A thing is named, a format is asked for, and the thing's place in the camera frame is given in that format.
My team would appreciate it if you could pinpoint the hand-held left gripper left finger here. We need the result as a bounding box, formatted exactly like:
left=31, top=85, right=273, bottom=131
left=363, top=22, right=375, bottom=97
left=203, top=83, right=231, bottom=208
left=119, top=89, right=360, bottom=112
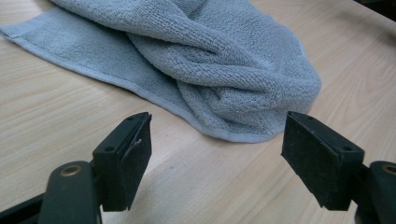
left=92, top=112, right=153, bottom=213

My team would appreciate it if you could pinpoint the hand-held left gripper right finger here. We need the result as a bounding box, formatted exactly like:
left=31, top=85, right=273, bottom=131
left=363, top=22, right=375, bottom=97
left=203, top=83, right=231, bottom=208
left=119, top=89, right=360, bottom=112
left=281, top=110, right=365, bottom=212

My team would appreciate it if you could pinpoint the light blue terry towel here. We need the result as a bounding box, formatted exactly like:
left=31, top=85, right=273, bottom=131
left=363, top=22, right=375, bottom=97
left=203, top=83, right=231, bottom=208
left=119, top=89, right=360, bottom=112
left=0, top=0, right=322, bottom=144

